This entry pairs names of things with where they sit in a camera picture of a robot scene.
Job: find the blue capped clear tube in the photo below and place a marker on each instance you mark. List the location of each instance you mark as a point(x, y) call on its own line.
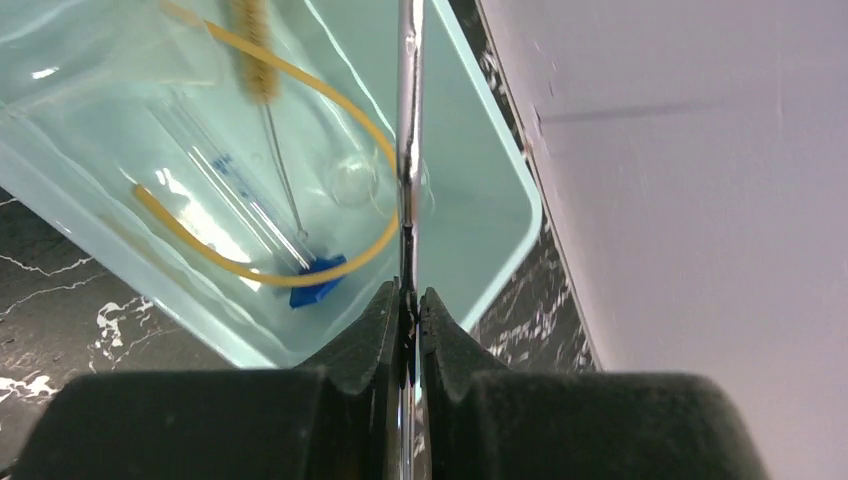
point(282, 248)

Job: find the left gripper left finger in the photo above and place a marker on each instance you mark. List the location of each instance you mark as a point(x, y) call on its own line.
point(333, 416)

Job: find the metal crucible tongs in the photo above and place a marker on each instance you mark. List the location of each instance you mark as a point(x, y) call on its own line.
point(409, 174)

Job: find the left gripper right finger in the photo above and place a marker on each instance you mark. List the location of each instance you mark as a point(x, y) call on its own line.
point(488, 421)

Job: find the brown bristle tube brush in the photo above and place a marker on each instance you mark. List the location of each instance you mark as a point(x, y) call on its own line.
point(262, 85)

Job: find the clear glass petri dish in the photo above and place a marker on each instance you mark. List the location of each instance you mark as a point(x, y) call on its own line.
point(353, 181)

